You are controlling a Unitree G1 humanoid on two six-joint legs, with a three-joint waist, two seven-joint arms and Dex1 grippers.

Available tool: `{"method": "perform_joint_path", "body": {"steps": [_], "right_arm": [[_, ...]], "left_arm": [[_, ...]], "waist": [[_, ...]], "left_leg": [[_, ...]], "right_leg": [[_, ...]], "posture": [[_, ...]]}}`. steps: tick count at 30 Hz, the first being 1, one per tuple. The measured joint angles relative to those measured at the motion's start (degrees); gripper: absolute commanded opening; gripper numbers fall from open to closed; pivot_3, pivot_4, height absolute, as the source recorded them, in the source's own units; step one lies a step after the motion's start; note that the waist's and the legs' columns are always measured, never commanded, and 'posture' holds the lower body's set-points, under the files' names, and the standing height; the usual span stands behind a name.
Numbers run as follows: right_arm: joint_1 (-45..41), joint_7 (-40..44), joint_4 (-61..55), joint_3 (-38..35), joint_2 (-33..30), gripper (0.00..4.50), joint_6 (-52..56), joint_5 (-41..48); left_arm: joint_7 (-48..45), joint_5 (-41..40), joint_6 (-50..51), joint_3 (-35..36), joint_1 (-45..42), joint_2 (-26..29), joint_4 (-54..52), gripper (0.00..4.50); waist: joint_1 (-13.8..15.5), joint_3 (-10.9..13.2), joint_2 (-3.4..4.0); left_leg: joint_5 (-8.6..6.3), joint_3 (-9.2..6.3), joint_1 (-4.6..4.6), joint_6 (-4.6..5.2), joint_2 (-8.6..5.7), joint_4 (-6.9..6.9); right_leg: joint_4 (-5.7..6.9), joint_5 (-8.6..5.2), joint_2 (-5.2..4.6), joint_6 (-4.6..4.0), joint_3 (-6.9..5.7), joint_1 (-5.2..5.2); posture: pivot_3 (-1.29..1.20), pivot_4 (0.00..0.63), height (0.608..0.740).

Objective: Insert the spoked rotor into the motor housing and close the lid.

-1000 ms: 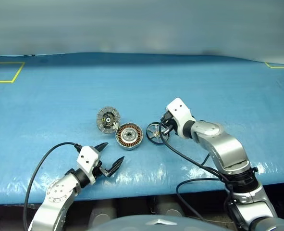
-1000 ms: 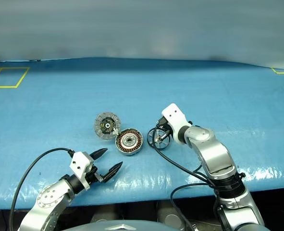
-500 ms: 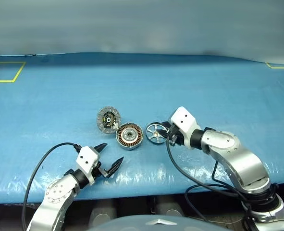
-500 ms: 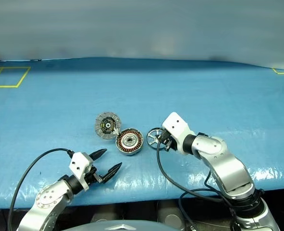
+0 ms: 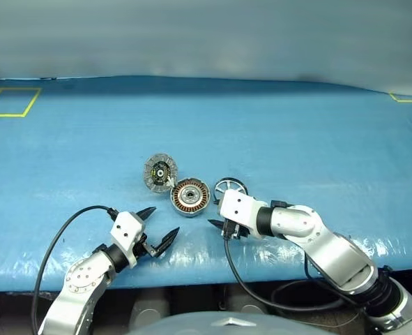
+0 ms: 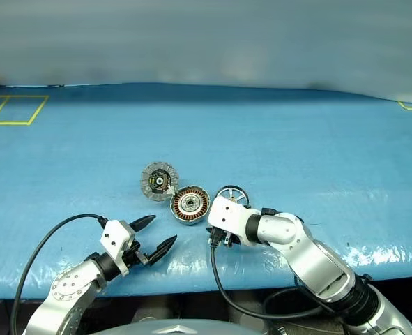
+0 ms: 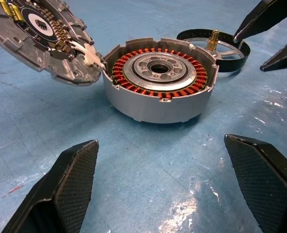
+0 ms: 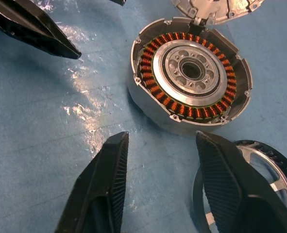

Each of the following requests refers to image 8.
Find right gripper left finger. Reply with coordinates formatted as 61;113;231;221
54;131;130;233

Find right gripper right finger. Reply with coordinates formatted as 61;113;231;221
195;130;287;233

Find black rotor ring silver spokes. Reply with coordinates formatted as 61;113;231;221
192;139;287;233

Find silver motor housing copper windings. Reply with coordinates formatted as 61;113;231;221
127;17;253;135

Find silver metal ring part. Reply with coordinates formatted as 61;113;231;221
169;0;265;26

